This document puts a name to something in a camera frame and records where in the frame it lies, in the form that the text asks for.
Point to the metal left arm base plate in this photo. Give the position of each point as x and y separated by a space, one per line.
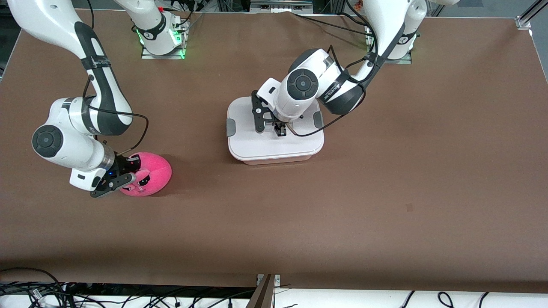
405 61

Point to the pink plush toy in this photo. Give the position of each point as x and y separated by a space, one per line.
156 171

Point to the orange toy figure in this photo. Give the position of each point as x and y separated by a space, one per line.
358 5

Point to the metal table edge bracket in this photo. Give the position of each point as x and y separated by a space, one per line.
277 279

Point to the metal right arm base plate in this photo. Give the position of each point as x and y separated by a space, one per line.
150 55

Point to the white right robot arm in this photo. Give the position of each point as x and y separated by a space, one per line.
47 21

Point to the grey metal frame rail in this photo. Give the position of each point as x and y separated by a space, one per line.
280 5

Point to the white plastic box base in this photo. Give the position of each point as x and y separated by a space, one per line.
274 162

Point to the brown table cover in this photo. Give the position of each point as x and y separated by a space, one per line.
342 214

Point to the dark angled beam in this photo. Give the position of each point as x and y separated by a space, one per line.
261 297

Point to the white box lid grey clips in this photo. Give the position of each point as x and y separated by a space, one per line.
257 147

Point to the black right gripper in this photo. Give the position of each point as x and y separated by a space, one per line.
121 164

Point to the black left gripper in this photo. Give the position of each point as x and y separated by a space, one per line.
280 128

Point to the aluminium corner profile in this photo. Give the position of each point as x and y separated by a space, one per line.
528 17

